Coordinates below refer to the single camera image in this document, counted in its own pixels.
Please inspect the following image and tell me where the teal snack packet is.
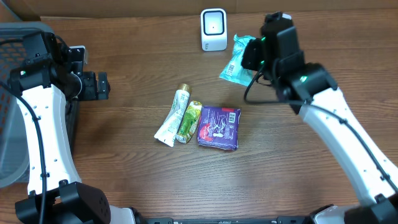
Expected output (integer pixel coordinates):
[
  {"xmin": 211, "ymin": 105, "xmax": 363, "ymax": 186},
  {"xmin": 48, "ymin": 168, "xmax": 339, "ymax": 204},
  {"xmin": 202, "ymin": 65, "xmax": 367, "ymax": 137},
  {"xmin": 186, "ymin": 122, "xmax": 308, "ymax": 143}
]
[{"xmin": 219, "ymin": 34, "xmax": 255, "ymax": 86}]

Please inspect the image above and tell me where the purple square packet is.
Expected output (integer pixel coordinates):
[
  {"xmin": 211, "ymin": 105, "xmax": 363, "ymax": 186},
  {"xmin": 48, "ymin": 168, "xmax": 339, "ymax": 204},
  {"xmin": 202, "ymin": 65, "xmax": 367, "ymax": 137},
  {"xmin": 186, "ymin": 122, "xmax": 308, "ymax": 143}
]
[{"xmin": 197, "ymin": 106, "xmax": 241, "ymax": 151}]

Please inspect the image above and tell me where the white tube gold cap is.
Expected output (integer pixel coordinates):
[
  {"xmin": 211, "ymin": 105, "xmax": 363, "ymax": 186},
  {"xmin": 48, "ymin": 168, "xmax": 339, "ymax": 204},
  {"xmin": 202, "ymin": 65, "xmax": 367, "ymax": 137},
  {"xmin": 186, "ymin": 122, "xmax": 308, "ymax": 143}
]
[{"xmin": 154, "ymin": 83, "xmax": 192, "ymax": 147}]

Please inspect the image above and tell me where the green yellow drink pouch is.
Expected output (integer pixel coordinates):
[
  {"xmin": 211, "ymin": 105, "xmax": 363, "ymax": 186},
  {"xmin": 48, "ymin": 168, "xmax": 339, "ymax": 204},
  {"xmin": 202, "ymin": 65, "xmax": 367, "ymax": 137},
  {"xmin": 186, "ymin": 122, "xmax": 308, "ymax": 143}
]
[{"xmin": 176, "ymin": 101, "xmax": 203, "ymax": 144}]

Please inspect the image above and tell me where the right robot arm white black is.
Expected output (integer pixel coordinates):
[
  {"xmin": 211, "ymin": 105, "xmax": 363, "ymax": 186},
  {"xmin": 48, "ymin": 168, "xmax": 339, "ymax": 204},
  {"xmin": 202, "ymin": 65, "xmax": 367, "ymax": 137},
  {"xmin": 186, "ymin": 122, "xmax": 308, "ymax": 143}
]
[{"xmin": 241, "ymin": 12, "xmax": 397, "ymax": 223}]

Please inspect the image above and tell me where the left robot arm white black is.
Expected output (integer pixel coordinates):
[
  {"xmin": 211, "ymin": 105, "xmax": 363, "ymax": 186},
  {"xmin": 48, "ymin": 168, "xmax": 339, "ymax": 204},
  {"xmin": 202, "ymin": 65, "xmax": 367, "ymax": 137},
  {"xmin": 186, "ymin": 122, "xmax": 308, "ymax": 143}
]
[{"xmin": 4, "ymin": 31, "xmax": 137, "ymax": 224}]

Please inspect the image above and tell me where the white barcode scanner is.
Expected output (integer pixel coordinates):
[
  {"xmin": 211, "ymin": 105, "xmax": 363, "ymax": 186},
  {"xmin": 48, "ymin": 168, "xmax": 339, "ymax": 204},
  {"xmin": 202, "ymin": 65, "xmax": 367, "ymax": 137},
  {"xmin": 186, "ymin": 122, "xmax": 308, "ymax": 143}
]
[{"xmin": 200, "ymin": 8, "xmax": 228, "ymax": 52}]

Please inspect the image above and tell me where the grey plastic mesh basket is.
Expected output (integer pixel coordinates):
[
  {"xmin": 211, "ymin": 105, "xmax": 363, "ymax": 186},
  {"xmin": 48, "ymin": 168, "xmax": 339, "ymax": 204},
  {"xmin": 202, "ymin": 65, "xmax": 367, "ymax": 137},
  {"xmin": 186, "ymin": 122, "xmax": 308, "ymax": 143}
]
[{"xmin": 0, "ymin": 21, "xmax": 80, "ymax": 189}]

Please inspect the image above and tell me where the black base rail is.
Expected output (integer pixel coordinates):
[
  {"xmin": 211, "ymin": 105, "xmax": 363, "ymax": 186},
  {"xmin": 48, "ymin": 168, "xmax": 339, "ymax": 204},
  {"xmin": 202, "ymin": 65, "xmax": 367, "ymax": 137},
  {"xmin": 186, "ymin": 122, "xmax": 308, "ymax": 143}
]
[{"xmin": 133, "ymin": 207, "xmax": 366, "ymax": 224}]

